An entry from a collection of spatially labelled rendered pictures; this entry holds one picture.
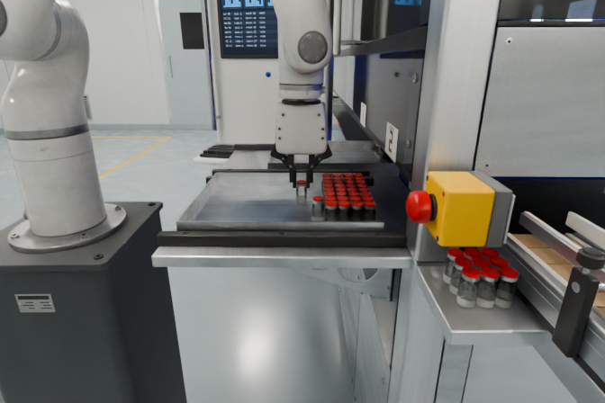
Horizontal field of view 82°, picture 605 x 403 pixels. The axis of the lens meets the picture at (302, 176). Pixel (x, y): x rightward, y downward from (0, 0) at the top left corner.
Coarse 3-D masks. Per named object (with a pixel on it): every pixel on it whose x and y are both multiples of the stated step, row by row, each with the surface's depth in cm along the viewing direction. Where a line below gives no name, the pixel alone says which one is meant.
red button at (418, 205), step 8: (416, 192) 42; (424, 192) 42; (408, 200) 42; (416, 200) 41; (424, 200) 40; (408, 208) 42; (416, 208) 40; (424, 208) 40; (408, 216) 42; (416, 216) 41; (424, 216) 40
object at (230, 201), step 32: (224, 192) 78; (256, 192) 78; (288, 192) 78; (320, 192) 78; (192, 224) 57; (224, 224) 57; (256, 224) 56; (288, 224) 56; (320, 224) 56; (352, 224) 56
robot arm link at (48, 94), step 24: (72, 24) 58; (72, 48) 60; (24, 72) 59; (48, 72) 59; (72, 72) 61; (24, 96) 54; (48, 96) 55; (72, 96) 58; (24, 120) 54; (48, 120) 55; (72, 120) 58
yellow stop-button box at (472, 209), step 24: (432, 192) 42; (456, 192) 38; (480, 192) 38; (504, 192) 38; (432, 216) 41; (456, 216) 39; (480, 216) 39; (504, 216) 39; (456, 240) 40; (480, 240) 40
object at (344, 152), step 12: (336, 144) 113; (348, 144) 113; (360, 144) 113; (372, 144) 113; (300, 156) 107; (336, 156) 107; (348, 156) 107; (360, 156) 107; (372, 156) 107; (276, 168) 89; (288, 168) 89; (300, 168) 89; (324, 168) 89; (336, 168) 89; (348, 168) 89; (360, 168) 89; (372, 168) 89; (384, 168) 89; (396, 168) 89
